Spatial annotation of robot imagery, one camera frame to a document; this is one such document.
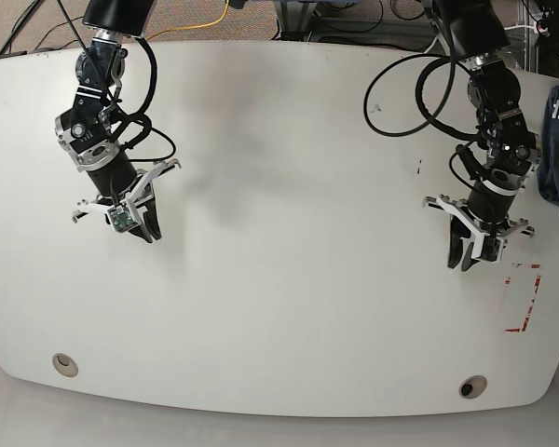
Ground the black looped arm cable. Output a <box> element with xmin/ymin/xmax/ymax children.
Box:
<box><xmin>365</xmin><ymin>53</ymin><xmax>481</xmax><ymax>141</ymax></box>

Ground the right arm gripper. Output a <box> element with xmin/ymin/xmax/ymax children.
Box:
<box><xmin>72</xmin><ymin>156</ymin><xmax>184</xmax><ymax>244</ymax></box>

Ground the right table cable grommet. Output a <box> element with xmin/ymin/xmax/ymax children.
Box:
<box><xmin>458</xmin><ymin>375</ymin><xmax>488</xmax><ymax>400</ymax></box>

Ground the left table cable grommet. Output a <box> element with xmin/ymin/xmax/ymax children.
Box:
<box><xmin>52</xmin><ymin>353</ymin><xmax>78</xmax><ymax>378</ymax></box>

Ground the aluminium frame rail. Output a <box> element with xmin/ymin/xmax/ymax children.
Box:
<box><xmin>272</xmin><ymin>1</ymin><xmax>439</xmax><ymax>51</ymax></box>

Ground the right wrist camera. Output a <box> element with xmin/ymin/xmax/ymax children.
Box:
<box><xmin>106</xmin><ymin>203</ymin><xmax>139</xmax><ymax>233</ymax></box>

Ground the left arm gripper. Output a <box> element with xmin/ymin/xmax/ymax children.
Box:
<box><xmin>422</xmin><ymin>181</ymin><xmax>535</xmax><ymax>271</ymax></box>

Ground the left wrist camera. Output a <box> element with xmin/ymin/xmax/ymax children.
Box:
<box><xmin>471</xmin><ymin>233</ymin><xmax>506</xmax><ymax>263</ymax></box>

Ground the black cable left floor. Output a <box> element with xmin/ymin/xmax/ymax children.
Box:
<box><xmin>0</xmin><ymin>0</ymin><xmax>94</xmax><ymax>56</ymax></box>

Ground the yellow cable on floor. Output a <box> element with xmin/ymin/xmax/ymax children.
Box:
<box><xmin>146</xmin><ymin>0</ymin><xmax>228</xmax><ymax>42</ymax></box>

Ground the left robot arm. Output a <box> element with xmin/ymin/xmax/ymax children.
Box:
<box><xmin>423</xmin><ymin>1</ymin><xmax>540</xmax><ymax>271</ymax></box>

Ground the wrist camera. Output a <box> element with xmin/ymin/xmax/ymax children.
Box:
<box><xmin>471</xmin><ymin>233</ymin><xmax>506</xmax><ymax>263</ymax></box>
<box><xmin>106</xmin><ymin>203</ymin><xmax>139</xmax><ymax>233</ymax></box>

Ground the red tape rectangle marking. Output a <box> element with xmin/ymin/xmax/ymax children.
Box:
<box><xmin>498</xmin><ymin>263</ymin><xmax>542</xmax><ymax>333</ymax></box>

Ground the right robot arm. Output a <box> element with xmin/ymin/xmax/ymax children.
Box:
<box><xmin>55</xmin><ymin>1</ymin><xmax>180</xmax><ymax>243</ymax></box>

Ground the table cable grommet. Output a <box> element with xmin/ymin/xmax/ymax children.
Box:
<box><xmin>458</xmin><ymin>375</ymin><xmax>488</xmax><ymax>400</ymax></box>
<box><xmin>52</xmin><ymin>353</ymin><xmax>78</xmax><ymax>378</ymax></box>

